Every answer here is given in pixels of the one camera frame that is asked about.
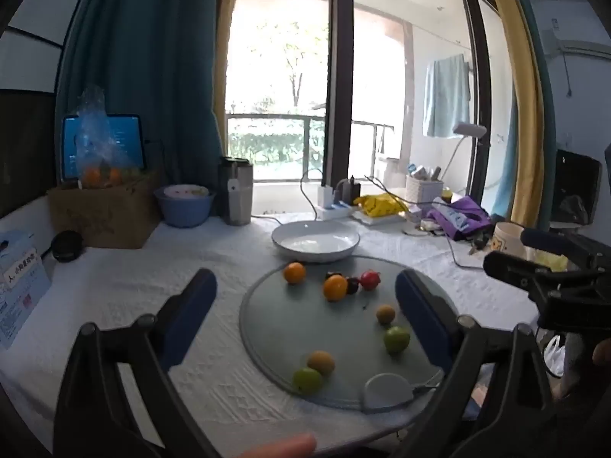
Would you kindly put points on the black charger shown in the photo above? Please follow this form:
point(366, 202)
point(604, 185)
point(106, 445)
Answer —
point(355, 191)

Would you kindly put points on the yellow curtain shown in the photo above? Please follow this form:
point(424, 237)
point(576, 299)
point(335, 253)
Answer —
point(522, 105)
point(226, 33)

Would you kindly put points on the white round pad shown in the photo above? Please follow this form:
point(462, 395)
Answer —
point(386, 389)

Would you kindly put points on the clear plastic bag of oranges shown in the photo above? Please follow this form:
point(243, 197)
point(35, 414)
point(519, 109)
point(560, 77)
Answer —
point(98, 152)

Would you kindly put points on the black round object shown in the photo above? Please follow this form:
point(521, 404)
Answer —
point(67, 246)

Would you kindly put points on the white power strip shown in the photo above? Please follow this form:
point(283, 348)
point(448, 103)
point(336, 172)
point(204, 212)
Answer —
point(336, 212)

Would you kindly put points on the yellow-brown round fruit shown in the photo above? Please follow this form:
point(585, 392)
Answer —
point(320, 361)
point(385, 315)

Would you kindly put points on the round grey glass board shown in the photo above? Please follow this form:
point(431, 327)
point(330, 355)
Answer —
point(296, 324)

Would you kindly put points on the blue bowl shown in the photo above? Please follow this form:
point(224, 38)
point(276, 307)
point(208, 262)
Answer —
point(184, 212)

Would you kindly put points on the white plastic bag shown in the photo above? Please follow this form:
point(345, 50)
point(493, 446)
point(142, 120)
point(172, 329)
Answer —
point(554, 355)

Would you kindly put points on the orange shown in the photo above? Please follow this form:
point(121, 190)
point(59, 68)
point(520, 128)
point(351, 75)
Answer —
point(335, 288)
point(294, 273)

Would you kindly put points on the dark window frame post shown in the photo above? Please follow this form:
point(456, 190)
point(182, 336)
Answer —
point(340, 81)

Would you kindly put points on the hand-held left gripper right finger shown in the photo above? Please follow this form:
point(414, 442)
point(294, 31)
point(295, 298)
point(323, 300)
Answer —
point(420, 322)

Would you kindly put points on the white woven basket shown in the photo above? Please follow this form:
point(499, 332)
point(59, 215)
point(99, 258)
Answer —
point(425, 191)

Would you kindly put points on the light blue hanging towel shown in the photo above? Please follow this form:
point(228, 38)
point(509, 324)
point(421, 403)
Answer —
point(446, 95)

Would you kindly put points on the steel tumbler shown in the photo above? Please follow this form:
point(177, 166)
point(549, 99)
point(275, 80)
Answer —
point(236, 195)

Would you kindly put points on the black fabric panel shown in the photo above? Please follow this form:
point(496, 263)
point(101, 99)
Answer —
point(24, 152)

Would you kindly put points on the cardboard box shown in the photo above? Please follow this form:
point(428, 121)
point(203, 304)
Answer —
point(105, 214)

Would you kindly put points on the white desk lamp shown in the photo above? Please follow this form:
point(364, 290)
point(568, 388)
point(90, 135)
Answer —
point(470, 129)

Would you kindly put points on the person's right hand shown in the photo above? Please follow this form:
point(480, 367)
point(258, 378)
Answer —
point(602, 354)

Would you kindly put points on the dark cherry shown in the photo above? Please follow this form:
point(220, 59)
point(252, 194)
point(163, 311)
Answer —
point(352, 285)

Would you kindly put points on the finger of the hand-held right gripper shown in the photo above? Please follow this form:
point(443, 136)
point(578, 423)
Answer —
point(544, 239)
point(510, 269)

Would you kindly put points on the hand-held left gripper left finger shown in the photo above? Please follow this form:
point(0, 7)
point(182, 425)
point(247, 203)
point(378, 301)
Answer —
point(191, 310)

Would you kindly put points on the white plate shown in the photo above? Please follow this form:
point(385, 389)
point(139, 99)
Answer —
point(315, 243)

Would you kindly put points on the teal curtain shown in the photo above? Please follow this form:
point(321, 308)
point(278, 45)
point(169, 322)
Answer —
point(537, 57)
point(152, 57)

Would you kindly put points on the white air conditioner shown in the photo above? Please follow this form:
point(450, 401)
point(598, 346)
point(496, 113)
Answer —
point(584, 48)

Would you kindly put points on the balcony railing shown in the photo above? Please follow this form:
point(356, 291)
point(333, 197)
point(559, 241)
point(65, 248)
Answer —
point(267, 117)

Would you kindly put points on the tablet with blue screen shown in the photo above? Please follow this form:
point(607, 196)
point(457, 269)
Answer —
point(129, 143)

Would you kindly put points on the white flat box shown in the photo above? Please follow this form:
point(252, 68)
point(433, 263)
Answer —
point(382, 220)

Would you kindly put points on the purple bag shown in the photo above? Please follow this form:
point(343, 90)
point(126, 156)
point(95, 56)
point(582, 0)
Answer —
point(470, 212)

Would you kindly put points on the person's left hand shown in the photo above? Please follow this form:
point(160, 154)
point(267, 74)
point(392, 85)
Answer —
point(286, 446)

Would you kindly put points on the black screen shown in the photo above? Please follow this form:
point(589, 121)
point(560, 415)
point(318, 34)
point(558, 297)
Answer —
point(577, 186)

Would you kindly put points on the white mug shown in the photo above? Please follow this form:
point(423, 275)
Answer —
point(508, 241)

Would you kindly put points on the red tomato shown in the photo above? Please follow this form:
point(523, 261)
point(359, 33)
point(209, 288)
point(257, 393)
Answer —
point(370, 279)

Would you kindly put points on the yellow plastic bag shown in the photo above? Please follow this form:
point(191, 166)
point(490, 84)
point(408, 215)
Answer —
point(379, 205)

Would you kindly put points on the blue and white carton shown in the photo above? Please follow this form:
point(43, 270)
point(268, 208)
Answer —
point(21, 291)

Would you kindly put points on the white charger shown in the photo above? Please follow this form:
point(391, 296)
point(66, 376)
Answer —
point(326, 196)

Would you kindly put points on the green round fruit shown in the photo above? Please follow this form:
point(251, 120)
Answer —
point(307, 380)
point(397, 339)

